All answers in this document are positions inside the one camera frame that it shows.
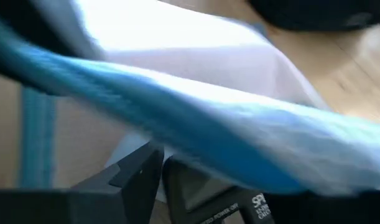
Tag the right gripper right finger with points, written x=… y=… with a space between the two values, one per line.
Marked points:
x=172 y=189

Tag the dark blue mesh bag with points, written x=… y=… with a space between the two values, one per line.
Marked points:
x=192 y=62

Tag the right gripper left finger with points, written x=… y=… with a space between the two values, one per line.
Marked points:
x=137 y=180

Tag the navy blue backpack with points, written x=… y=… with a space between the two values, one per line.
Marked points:
x=301 y=12

